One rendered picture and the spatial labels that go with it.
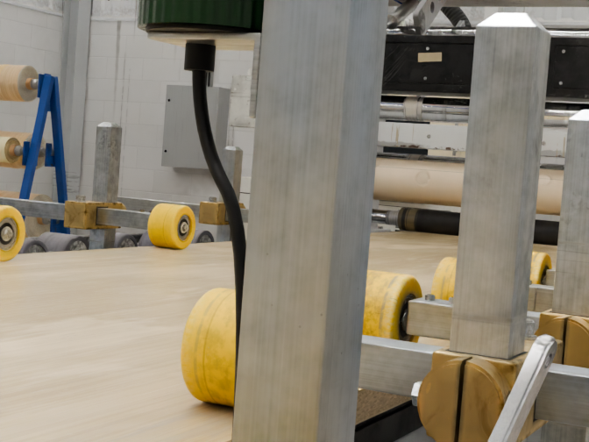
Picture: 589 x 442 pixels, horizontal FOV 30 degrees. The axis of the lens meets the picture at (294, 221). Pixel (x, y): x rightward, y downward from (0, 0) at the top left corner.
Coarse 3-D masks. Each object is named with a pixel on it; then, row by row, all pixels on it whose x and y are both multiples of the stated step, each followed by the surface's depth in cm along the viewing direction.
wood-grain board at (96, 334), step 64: (64, 256) 169; (128, 256) 177; (192, 256) 186; (384, 256) 217; (448, 256) 229; (0, 320) 104; (64, 320) 107; (128, 320) 110; (0, 384) 77; (64, 384) 78; (128, 384) 80
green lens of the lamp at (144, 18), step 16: (144, 0) 41; (160, 0) 40; (176, 0) 40; (192, 0) 39; (208, 0) 39; (224, 0) 39; (240, 0) 40; (256, 0) 40; (144, 16) 41; (160, 16) 40; (176, 16) 40; (192, 16) 39; (208, 16) 39; (224, 16) 39; (240, 16) 40; (256, 16) 40
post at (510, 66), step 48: (480, 48) 62; (528, 48) 60; (480, 96) 62; (528, 96) 60; (480, 144) 62; (528, 144) 61; (480, 192) 62; (528, 192) 62; (480, 240) 62; (528, 240) 63; (480, 288) 62; (528, 288) 64; (480, 336) 62
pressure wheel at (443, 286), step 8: (440, 264) 119; (448, 264) 119; (440, 272) 118; (448, 272) 118; (440, 280) 117; (448, 280) 117; (432, 288) 118; (440, 288) 117; (448, 288) 117; (440, 296) 117; (448, 296) 117
